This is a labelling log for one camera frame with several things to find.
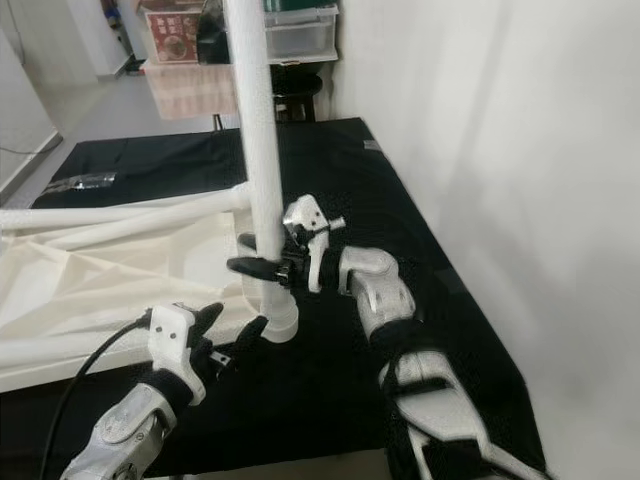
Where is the white plastic table top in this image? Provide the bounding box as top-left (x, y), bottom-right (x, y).
top-left (0, 185), bottom-right (301, 393)

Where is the black tablecloth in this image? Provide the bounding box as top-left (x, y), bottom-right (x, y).
top-left (0, 118), bottom-right (551, 471)

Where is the black stool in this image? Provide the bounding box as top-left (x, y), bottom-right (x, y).
top-left (268, 65), bottom-right (326, 123)

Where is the beige cloth covered table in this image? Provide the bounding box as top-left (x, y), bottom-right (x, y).
top-left (143, 60), bottom-right (241, 123)

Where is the black bag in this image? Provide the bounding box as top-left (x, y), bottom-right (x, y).
top-left (198, 0), bottom-right (231, 66)

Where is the clear container green lid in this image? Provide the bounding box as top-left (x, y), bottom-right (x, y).
top-left (265, 0), bottom-right (339, 63)

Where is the red printed cardboard box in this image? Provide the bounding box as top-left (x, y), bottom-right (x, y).
top-left (143, 5), bottom-right (201, 66)

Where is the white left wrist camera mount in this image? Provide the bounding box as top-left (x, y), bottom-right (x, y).
top-left (147, 303), bottom-right (211, 406)

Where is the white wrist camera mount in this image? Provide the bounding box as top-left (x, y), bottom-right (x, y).
top-left (147, 303), bottom-right (211, 406)
top-left (282, 195), bottom-right (346, 294)

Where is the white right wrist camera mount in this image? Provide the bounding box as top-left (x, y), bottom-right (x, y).
top-left (282, 195), bottom-right (346, 294)

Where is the long black wall cable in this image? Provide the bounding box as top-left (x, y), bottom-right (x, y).
top-left (0, 145), bottom-right (51, 159)

